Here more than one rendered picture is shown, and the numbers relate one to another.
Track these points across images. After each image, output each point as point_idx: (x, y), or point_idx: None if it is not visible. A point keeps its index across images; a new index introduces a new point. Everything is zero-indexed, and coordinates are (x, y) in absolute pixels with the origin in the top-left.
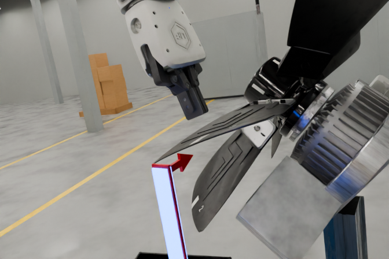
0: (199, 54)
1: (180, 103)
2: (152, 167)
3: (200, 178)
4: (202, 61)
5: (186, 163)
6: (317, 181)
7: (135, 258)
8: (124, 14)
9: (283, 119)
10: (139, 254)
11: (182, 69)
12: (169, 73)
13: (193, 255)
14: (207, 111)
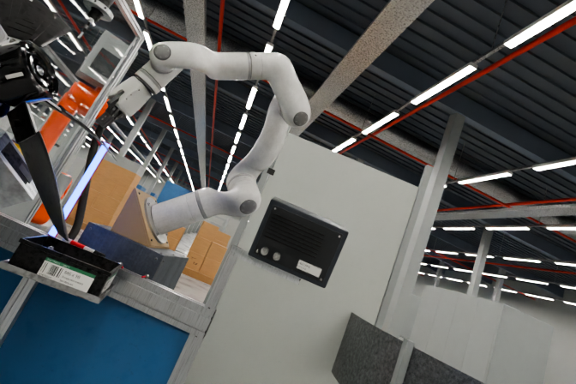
0: (111, 96)
1: (111, 123)
2: (111, 145)
3: (64, 216)
4: (108, 99)
5: (98, 142)
6: None
7: (112, 271)
8: (155, 93)
9: (3, 103)
10: (111, 272)
11: (118, 105)
12: (123, 111)
13: (57, 251)
14: (96, 121)
